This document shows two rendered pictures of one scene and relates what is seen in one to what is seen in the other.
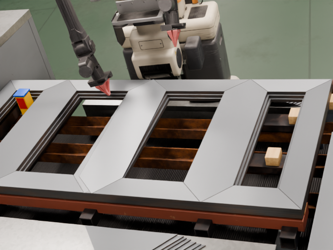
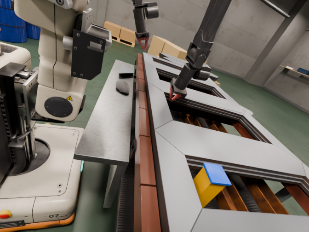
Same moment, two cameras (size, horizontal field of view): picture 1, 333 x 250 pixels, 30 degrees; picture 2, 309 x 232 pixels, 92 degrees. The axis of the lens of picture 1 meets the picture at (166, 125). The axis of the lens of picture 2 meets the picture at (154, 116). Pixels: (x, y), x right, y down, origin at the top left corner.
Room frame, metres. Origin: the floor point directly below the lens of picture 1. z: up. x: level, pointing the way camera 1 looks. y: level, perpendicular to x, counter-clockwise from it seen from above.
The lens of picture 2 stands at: (2.94, 0.67, 1.16)
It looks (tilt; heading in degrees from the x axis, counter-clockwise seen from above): 31 degrees down; 224
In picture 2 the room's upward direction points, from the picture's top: 23 degrees clockwise
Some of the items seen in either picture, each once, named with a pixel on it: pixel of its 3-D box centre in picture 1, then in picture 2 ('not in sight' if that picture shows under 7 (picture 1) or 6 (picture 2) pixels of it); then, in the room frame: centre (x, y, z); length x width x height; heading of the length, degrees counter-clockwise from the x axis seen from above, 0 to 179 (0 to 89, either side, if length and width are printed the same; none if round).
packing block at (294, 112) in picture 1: (296, 116); not in sight; (1.95, -0.50, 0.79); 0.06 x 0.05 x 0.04; 152
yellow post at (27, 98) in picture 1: (29, 111); (197, 194); (2.57, 0.61, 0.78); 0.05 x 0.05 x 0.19; 62
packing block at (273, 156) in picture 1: (273, 156); not in sight; (1.75, -0.35, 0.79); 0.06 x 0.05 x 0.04; 152
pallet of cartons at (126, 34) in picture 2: not in sight; (120, 33); (0.09, -5.60, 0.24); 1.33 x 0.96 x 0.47; 161
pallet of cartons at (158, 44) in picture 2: not in sight; (172, 62); (0.00, -2.35, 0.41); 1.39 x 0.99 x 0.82; 81
